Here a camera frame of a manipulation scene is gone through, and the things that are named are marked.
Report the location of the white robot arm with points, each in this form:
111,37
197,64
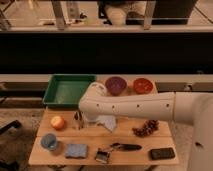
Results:
192,108

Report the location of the green plastic tray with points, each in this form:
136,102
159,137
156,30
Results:
65,90

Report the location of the purple bowl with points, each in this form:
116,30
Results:
115,85

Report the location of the light blue cloth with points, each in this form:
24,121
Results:
109,122

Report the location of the red bowl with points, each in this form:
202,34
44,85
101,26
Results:
142,86

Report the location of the small metal cup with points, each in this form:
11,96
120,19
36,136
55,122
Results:
78,120

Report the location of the bunch of dark grapes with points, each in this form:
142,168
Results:
147,129

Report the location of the orange apple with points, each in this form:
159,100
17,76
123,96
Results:
57,122

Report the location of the small wooden table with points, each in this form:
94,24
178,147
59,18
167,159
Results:
95,137

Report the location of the blue sponge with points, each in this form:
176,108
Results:
76,151

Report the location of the black phone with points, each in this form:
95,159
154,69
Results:
162,153

